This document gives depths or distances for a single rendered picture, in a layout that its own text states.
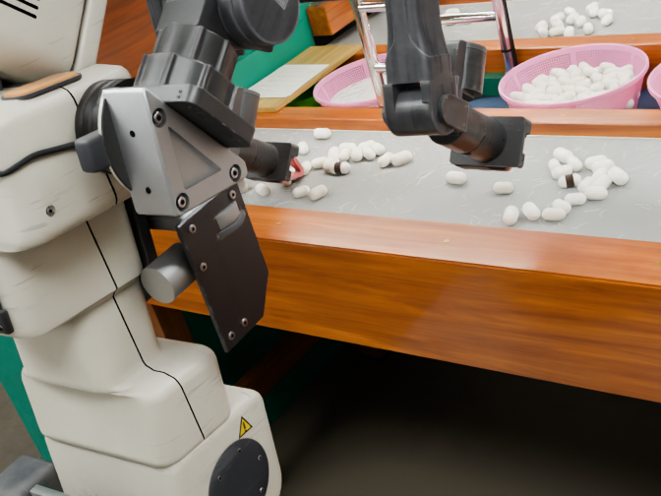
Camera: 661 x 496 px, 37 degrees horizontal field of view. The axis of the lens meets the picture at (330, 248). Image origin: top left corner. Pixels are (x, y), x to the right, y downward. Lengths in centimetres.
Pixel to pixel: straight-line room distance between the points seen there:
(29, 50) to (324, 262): 70
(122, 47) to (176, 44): 113
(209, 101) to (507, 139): 55
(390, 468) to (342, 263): 83
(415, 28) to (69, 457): 63
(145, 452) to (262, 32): 46
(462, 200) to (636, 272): 39
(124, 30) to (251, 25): 114
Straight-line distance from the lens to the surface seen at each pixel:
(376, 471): 220
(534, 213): 142
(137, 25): 201
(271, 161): 165
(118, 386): 104
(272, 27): 89
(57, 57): 93
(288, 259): 153
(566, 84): 189
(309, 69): 219
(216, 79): 84
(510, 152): 126
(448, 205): 153
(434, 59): 112
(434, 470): 216
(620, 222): 140
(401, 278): 140
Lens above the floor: 144
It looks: 28 degrees down
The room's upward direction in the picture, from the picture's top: 18 degrees counter-clockwise
